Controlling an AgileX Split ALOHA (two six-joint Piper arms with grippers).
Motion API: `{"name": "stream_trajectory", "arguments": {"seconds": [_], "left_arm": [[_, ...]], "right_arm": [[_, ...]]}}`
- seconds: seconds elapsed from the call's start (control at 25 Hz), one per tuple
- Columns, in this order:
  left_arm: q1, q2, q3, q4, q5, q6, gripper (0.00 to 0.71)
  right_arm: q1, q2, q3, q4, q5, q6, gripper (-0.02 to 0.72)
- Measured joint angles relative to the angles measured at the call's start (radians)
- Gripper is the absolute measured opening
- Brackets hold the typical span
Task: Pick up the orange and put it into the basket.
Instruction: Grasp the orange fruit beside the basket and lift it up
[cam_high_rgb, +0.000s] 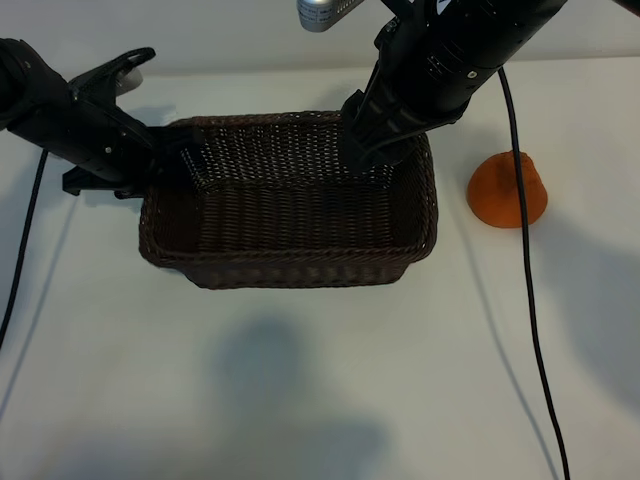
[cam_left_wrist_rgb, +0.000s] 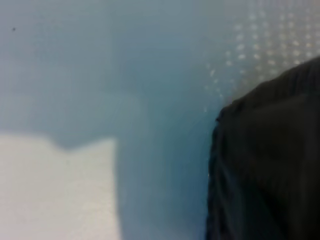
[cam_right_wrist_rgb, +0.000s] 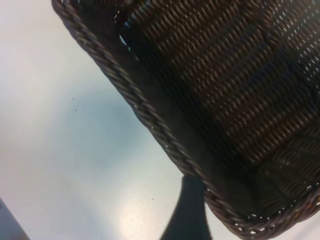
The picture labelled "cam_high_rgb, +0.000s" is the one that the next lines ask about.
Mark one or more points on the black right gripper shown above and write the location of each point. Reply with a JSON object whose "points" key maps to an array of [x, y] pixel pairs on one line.
{"points": [[420, 95]]}

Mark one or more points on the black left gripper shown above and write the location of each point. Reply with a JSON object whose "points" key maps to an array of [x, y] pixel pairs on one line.
{"points": [[105, 150]]}

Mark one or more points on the orange fruit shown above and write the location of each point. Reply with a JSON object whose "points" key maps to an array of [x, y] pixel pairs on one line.
{"points": [[492, 200]]}

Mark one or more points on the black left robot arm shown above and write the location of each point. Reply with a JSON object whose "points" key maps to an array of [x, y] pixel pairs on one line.
{"points": [[25, 85]]}

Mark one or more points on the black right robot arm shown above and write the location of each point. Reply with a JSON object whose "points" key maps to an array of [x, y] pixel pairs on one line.
{"points": [[510, 25]]}

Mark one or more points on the dark brown wicker basket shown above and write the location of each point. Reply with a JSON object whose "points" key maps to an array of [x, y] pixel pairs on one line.
{"points": [[300, 225]]}

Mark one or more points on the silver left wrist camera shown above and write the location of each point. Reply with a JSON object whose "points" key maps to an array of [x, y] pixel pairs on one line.
{"points": [[132, 82]]}

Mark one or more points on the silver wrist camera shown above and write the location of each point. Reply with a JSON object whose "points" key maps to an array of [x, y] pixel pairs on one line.
{"points": [[320, 15], [132, 82]]}

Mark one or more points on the black left camera mount bracket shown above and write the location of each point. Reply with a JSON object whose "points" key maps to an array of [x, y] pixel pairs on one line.
{"points": [[100, 72]]}

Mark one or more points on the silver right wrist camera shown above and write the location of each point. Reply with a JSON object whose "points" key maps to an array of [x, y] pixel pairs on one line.
{"points": [[320, 15]]}

